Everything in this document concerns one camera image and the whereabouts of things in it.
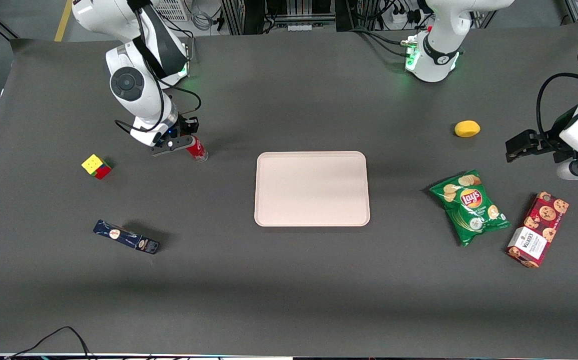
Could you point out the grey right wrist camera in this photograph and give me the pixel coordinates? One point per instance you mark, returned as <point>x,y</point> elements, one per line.
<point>169,146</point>

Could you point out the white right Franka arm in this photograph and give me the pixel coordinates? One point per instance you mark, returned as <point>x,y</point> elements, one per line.
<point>134,100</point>

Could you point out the red Walkers cookie box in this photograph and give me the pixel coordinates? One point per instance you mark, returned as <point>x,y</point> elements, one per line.
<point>538,230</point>

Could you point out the small white socket block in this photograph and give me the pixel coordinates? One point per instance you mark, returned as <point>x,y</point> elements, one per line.
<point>298,27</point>

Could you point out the green Lay's chips bag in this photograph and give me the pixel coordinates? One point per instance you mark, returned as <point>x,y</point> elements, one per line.
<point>471,210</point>

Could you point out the beige plastic tray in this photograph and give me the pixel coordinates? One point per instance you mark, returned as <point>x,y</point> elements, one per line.
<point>318,195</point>

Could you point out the red coke bottle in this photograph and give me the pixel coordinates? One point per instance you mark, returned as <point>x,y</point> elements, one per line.
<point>200,152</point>

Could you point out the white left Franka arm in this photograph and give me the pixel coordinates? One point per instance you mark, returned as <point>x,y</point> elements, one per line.
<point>443,30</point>

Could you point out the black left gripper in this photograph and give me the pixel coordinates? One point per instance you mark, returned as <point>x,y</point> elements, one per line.
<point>543,140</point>

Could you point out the white perforated basket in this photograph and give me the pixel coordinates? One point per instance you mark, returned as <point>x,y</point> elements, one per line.
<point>174,10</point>

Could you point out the aluminium frame post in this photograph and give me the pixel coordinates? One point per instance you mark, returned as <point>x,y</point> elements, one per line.
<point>231,15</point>

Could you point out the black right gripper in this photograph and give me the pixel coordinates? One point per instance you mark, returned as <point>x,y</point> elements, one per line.
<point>187,125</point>

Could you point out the white power strip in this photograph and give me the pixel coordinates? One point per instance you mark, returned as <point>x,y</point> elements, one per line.
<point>399,17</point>

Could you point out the dark blue snack box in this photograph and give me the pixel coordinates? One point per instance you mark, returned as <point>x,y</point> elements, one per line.
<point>126,237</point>

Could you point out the yellow lemon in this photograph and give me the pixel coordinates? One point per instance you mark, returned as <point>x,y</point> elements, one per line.
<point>467,129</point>

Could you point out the multicoloured puzzle cube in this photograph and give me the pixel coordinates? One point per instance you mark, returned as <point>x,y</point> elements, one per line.
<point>94,165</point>

